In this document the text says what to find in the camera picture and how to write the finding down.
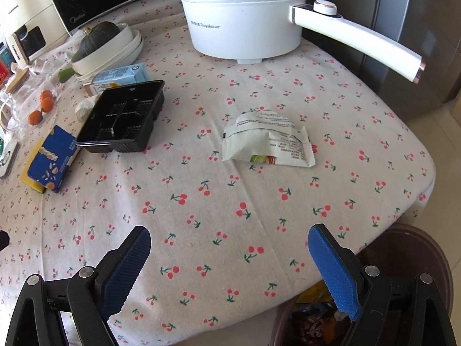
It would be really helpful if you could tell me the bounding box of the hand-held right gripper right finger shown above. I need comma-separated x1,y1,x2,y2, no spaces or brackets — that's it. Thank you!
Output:
308,223,452,346

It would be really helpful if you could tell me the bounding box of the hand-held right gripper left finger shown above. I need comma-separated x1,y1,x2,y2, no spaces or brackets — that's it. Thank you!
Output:
7,225,151,346

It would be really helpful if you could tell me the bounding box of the brown plastic bin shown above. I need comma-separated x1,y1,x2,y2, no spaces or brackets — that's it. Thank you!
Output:
274,223,456,346

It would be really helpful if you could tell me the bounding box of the blue cardboard box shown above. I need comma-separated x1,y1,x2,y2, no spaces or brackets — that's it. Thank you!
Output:
21,125,82,193

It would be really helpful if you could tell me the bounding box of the white printed wrapper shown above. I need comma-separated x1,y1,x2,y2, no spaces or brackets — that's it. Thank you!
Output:
221,110,318,168

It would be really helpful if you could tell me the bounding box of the white tissue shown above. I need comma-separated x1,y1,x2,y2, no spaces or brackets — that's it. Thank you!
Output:
74,95,103,121

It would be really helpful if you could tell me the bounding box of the black plastic tray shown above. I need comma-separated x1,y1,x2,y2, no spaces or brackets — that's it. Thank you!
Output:
75,80,166,153

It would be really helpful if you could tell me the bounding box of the light blue drink carton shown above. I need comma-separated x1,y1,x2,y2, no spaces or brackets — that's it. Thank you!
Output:
84,62,150,96

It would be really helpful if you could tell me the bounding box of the white flat device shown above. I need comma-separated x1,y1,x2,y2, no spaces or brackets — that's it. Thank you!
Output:
0,140,18,179

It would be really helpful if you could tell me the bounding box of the cherry print tablecloth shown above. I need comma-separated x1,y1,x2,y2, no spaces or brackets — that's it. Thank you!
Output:
0,0,438,332

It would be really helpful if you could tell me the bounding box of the glass jar with wooden lid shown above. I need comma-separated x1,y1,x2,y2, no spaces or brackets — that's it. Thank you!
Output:
0,63,44,130

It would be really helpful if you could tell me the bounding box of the white bowl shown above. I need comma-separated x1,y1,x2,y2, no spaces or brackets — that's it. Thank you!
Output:
72,25,135,74
75,31,144,80

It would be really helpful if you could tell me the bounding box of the dark green pumpkin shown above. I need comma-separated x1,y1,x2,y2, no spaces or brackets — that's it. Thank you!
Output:
72,22,121,62

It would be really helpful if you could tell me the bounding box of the cream air fryer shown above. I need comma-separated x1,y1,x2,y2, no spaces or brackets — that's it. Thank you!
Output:
0,0,71,69

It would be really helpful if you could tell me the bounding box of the white electric cooking pot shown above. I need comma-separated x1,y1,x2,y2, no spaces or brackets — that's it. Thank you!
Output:
175,0,424,84

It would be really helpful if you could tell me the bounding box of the grey refrigerator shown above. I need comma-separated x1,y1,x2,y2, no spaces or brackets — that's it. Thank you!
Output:
306,0,461,121

